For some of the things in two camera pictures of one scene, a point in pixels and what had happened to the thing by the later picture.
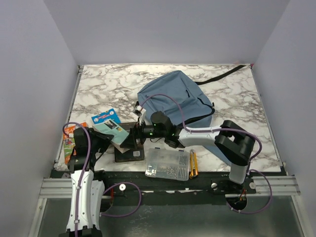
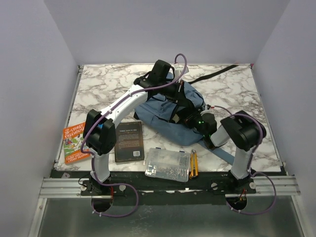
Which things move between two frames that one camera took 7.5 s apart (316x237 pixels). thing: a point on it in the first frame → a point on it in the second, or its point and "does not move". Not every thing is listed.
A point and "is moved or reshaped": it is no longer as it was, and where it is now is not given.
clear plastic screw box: (168, 164) does not move
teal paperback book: (109, 127) → (176, 118)
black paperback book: (133, 154) does not move
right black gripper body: (146, 132) → (194, 120)
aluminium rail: (271, 186) does not move
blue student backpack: (185, 103) is moved or reshaped
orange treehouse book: (68, 140) does not move
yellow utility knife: (193, 165) does not move
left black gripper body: (100, 142) → (172, 92)
